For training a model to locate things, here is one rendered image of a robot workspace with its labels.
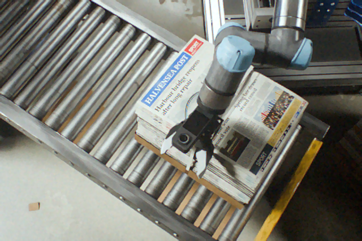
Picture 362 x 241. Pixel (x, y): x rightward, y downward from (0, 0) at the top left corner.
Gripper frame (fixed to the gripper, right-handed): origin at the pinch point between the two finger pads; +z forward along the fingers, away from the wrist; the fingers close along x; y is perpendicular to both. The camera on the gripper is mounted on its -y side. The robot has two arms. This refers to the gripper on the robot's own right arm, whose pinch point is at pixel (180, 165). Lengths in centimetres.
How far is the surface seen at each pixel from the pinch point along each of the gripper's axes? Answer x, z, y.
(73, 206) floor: 46, 96, 44
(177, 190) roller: 0.2, 20.8, 13.5
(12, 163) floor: 84, 96, 42
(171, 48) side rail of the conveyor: 30, -1, 46
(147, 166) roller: 12.0, 20.1, 14.4
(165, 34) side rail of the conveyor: 34, -4, 48
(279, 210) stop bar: -27.7, 12.9, 22.3
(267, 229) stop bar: -27.7, 16.7, 16.9
